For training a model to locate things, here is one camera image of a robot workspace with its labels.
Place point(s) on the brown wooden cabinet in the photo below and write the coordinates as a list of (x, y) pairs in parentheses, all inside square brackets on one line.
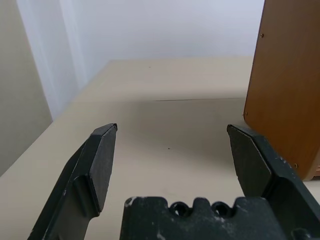
[(287, 75)]

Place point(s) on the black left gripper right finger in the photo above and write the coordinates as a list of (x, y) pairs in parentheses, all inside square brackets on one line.
[(255, 162)]

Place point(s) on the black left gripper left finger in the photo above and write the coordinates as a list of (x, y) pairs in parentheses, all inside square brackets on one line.
[(82, 175)]

